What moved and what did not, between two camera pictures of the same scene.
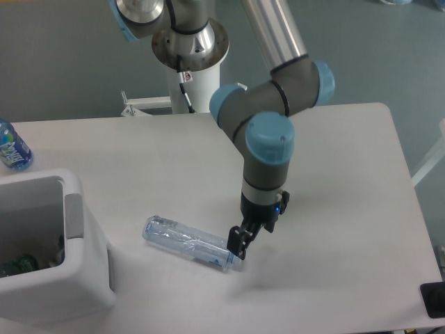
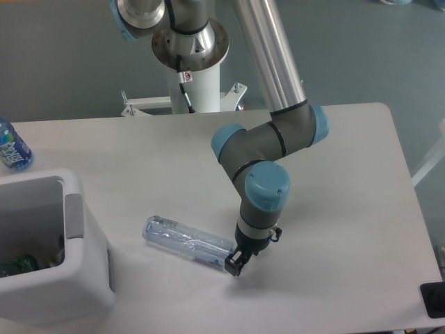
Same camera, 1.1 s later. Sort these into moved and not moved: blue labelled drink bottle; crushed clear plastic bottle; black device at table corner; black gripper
Moved: black gripper
Not moved: blue labelled drink bottle; black device at table corner; crushed clear plastic bottle
